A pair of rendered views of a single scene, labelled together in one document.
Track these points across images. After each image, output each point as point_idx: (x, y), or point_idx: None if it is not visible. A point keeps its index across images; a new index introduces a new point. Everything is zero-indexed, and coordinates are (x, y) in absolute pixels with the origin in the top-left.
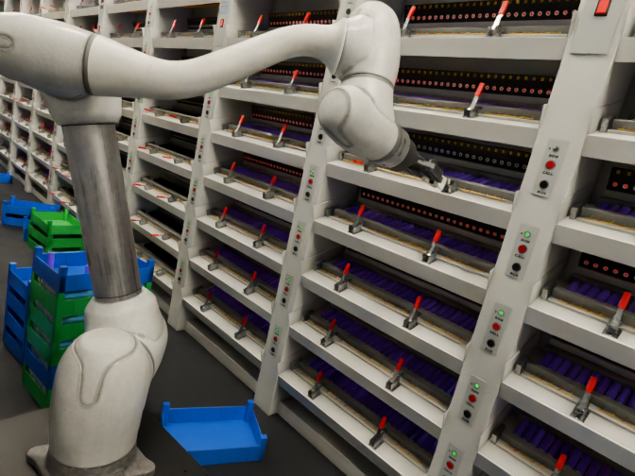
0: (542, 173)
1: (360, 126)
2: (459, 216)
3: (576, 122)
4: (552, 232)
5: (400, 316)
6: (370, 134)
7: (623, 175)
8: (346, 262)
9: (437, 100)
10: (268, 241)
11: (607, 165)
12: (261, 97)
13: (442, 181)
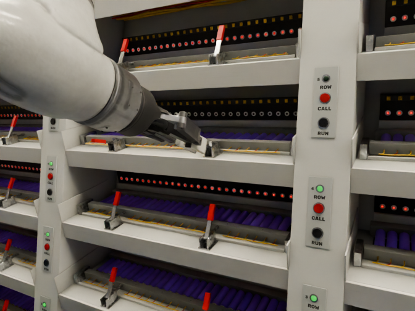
0: (318, 110)
1: (23, 50)
2: (231, 182)
3: (341, 42)
4: (349, 180)
5: None
6: (53, 68)
7: (394, 100)
8: (115, 262)
9: (176, 57)
10: (19, 257)
11: (370, 95)
12: None
13: (202, 143)
